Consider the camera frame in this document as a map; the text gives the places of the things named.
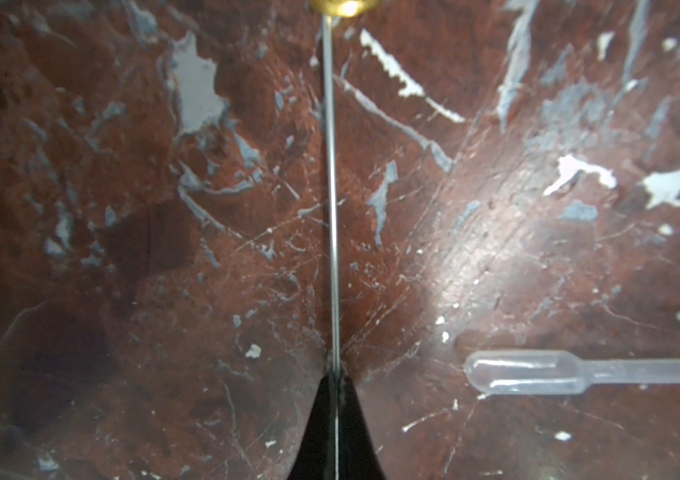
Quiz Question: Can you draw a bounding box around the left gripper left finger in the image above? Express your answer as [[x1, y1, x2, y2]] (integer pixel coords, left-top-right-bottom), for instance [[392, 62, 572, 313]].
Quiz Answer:
[[287, 371, 337, 480]]

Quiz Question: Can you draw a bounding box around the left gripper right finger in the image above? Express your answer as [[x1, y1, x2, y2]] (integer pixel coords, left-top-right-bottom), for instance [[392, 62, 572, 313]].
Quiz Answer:
[[337, 375, 385, 480]]

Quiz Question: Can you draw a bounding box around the clear plastic pipette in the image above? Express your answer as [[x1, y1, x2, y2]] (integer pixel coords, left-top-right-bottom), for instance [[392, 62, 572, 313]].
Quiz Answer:
[[464, 349, 680, 395]]

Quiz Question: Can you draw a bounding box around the thin metal rod brass tip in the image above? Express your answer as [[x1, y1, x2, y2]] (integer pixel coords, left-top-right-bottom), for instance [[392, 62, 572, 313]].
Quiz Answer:
[[310, 1, 381, 378]]

